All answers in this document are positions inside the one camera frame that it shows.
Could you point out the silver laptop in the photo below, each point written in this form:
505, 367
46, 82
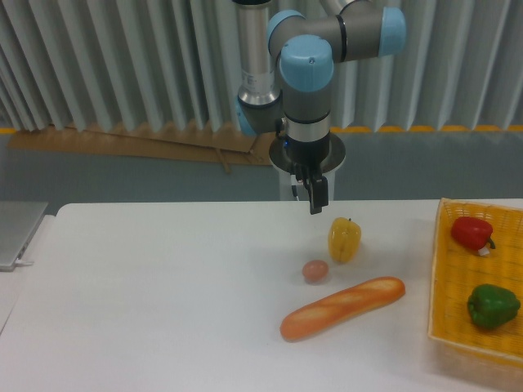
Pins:
19, 223

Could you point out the white corrugated curtain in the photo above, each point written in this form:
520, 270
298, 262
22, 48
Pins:
107, 63

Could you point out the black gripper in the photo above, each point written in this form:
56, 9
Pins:
306, 158

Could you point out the brown cardboard sheet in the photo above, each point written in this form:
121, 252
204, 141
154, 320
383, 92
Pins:
227, 146

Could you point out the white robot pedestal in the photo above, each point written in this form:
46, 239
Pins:
333, 179

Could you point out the baguette bread loaf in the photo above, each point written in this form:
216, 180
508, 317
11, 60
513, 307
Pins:
328, 312

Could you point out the yellow woven basket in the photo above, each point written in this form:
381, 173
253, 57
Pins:
456, 271

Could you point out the green bell pepper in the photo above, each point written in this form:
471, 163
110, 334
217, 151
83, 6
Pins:
490, 306

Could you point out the brown egg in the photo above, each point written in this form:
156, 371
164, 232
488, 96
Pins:
315, 271

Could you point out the yellow bell pepper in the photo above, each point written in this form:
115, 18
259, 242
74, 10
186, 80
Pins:
343, 239

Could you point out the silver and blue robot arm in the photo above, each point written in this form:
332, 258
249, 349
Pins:
288, 64

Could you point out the red bell pepper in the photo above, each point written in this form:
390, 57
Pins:
474, 234

